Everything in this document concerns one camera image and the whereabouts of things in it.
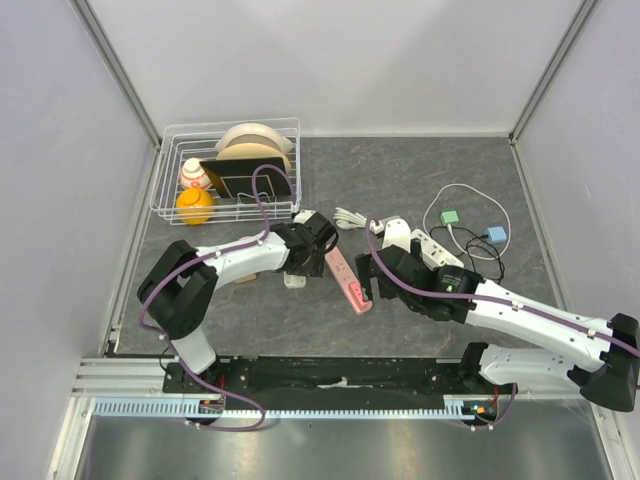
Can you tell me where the black square tray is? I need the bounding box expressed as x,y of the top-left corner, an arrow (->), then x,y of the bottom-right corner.
200,157 -> 291,198

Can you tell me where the black thin cable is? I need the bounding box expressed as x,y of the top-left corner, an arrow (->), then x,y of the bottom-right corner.
428,225 -> 506,281

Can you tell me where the blue plug adapter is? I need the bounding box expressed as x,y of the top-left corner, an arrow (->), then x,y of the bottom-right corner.
485,226 -> 508,245

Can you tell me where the white power strip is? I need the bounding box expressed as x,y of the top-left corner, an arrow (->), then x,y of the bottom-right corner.
411,229 -> 464,270

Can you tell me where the green plug adapter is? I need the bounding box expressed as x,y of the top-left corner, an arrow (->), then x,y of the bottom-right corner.
439,209 -> 459,227

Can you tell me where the pink power strip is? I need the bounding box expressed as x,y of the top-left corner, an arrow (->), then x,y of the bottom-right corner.
325,247 -> 372,315

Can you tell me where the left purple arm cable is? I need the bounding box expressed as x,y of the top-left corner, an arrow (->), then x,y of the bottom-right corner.
137,165 -> 296,431

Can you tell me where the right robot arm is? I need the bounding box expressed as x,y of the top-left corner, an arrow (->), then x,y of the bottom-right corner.
355,245 -> 639,413

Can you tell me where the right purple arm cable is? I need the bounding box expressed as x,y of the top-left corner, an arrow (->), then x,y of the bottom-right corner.
364,217 -> 640,359

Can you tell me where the white wire dish rack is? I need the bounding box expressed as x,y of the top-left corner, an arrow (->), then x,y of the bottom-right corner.
150,117 -> 302,225

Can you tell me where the white square plug adapter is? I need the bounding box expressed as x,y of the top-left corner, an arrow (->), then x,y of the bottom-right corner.
283,273 -> 307,289

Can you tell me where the white pink usb cable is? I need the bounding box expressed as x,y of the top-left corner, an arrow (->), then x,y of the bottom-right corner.
422,183 -> 512,261

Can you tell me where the wooden cube socket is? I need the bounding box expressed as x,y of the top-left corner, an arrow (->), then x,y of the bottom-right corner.
234,274 -> 257,284

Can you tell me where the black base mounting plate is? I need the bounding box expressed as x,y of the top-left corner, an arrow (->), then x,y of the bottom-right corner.
162,355 -> 501,401

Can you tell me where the yellow round bowl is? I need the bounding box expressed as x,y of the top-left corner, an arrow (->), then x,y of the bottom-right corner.
176,188 -> 216,225

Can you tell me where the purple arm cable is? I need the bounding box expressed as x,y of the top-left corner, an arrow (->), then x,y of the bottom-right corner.
137,165 -> 296,431
364,217 -> 640,359

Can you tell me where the white orange patterned cup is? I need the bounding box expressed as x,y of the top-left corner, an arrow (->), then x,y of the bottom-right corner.
180,157 -> 212,190

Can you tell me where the beige round plate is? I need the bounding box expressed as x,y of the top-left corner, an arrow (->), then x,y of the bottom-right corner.
216,142 -> 291,172

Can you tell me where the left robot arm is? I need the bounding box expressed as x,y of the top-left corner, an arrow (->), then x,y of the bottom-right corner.
137,210 -> 339,393

